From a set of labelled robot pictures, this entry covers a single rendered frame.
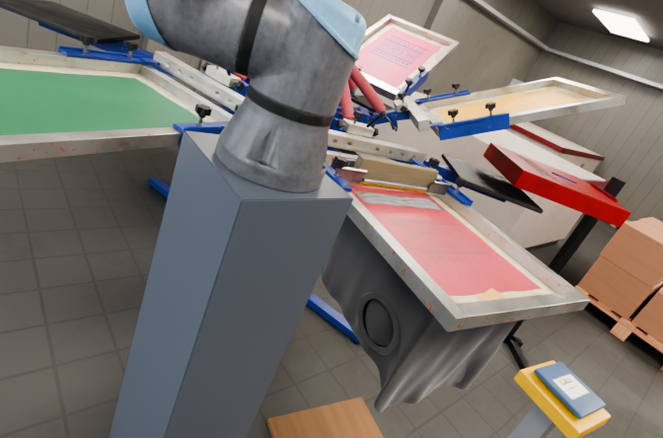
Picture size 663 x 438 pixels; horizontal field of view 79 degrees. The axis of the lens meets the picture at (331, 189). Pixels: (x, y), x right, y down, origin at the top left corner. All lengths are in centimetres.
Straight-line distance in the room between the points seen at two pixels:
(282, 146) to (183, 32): 16
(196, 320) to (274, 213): 18
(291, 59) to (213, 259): 25
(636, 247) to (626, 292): 38
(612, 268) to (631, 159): 555
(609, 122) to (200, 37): 931
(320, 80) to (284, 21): 7
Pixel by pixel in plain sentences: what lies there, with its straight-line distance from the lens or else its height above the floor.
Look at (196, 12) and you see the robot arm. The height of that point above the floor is 136.
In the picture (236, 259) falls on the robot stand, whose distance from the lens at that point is 50.
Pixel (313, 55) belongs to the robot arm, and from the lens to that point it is 47.
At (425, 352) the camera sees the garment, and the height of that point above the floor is 76.
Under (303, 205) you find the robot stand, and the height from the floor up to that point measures 119.
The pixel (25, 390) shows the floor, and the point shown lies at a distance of 177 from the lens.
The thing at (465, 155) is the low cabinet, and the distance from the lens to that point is 395.
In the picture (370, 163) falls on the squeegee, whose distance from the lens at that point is 128.
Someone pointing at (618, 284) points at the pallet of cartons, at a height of 36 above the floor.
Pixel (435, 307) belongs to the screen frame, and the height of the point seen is 97.
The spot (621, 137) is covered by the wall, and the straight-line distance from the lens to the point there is 953.
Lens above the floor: 141
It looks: 22 degrees down
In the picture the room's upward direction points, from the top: 23 degrees clockwise
